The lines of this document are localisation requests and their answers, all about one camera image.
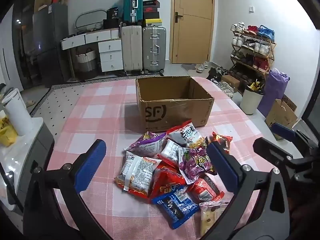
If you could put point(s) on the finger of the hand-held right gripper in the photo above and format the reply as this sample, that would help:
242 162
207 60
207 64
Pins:
282 130
271 150

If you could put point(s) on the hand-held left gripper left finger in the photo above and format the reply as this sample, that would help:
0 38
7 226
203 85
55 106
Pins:
91 166

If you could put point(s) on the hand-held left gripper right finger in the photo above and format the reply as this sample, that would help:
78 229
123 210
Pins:
222 168

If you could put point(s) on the purple and green snack packet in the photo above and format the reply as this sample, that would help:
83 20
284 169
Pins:
197 163

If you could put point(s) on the red dark cookie packet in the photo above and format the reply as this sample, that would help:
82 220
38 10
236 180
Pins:
206 188

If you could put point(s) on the small red snack packet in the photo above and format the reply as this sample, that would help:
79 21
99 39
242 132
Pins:
222 140

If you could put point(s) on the large white orange-edged snack packet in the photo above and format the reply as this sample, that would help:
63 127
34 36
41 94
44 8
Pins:
138 171

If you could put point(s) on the clear cream snack packet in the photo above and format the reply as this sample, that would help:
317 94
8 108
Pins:
208 216

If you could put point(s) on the small white snack packet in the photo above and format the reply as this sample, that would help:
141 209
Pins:
171 152

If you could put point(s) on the red cone snack bag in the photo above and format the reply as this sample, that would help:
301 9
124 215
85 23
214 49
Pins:
167 180

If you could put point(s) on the blue cookie packet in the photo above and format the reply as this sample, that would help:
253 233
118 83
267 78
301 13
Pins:
173 206

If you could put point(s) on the brown cardboard box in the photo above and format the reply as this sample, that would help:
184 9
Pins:
172 112

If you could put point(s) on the open brown carton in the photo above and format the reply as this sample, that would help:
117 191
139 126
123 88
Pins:
280 115

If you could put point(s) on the purple bag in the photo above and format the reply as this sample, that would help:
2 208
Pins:
273 90

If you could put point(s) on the white trash bin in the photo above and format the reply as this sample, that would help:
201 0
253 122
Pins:
250 102

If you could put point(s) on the pink plaid cloth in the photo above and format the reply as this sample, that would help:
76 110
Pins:
100 110

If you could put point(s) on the grey marble-top side cabinet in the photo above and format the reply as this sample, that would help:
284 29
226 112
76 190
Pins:
27 152

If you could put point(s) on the white mesh shoes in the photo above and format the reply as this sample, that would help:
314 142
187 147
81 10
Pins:
226 88

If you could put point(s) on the small brown carton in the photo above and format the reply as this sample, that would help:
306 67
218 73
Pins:
231 81

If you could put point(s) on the white dotted rug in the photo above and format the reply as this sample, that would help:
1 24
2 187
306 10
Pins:
65 92

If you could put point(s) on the wooden shoe rack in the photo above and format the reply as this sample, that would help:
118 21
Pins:
272 47

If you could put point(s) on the beige slipper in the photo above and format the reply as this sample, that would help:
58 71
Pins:
30 103

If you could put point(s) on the dark shoes heap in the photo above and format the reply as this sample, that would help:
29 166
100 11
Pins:
215 74

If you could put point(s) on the yellow plastic bag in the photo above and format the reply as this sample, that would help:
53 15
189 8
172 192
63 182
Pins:
7 132

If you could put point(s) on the white cylindrical appliance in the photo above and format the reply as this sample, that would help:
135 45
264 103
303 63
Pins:
17 112

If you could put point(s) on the white sneakers pair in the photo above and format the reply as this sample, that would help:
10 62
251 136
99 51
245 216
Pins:
202 67

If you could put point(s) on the woven laundry basket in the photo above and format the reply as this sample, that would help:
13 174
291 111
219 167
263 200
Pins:
85 60

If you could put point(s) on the grey door mat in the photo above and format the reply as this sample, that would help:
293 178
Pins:
188 67

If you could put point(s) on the white desk with drawers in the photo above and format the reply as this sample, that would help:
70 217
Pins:
110 55

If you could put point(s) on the cream suitcase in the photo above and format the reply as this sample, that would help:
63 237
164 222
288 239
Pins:
131 50

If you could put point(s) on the grey refrigerator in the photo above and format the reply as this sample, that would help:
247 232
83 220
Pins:
51 42

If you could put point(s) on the silver suitcase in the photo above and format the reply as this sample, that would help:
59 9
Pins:
153 50

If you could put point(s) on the wooden door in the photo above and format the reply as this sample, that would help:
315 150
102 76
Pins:
191 30

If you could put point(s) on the dark glass cabinet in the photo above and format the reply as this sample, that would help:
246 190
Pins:
23 42

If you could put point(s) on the black storage box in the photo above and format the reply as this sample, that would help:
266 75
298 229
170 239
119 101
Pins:
112 24

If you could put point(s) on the oval mirror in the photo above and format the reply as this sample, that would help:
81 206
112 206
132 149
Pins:
82 16

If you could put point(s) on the black printed paper bag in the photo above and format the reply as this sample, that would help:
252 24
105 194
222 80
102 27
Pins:
112 13

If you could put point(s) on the teal suitcase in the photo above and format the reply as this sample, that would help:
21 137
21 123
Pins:
132 5

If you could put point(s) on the red and black shoe box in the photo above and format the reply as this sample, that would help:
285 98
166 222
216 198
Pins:
150 9

